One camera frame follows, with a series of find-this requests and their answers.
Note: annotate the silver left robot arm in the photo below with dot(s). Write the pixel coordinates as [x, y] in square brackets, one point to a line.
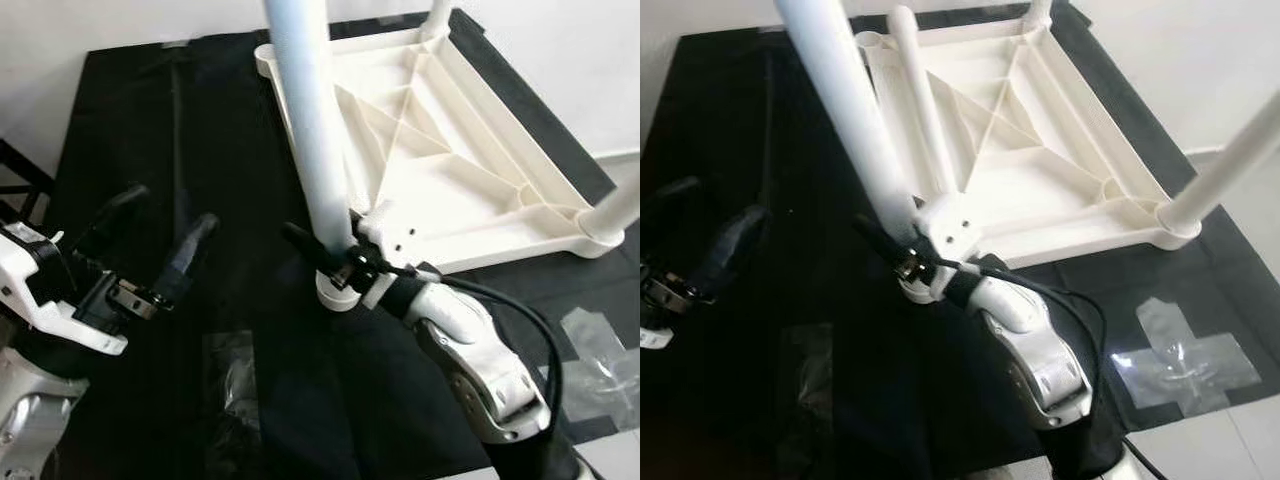
[35, 420]

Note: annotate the clear tape strip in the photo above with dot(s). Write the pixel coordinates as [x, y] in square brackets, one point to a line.
[812, 380]
[232, 385]

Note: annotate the clear cross-shaped tape patch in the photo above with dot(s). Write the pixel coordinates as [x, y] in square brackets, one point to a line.
[600, 360]
[1180, 360]

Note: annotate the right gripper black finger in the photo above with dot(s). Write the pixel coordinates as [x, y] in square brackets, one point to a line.
[880, 240]
[305, 245]

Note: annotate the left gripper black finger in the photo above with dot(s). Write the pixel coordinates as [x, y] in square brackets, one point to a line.
[190, 255]
[670, 205]
[115, 215]
[735, 250]

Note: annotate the black tablecloth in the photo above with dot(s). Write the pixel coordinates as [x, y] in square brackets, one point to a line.
[200, 150]
[760, 120]

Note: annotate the white plastic table top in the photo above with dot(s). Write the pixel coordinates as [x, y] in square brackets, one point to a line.
[470, 160]
[1050, 150]

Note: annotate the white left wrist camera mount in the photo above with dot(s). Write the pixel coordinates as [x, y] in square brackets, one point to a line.
[652, 338]
[20, 270]

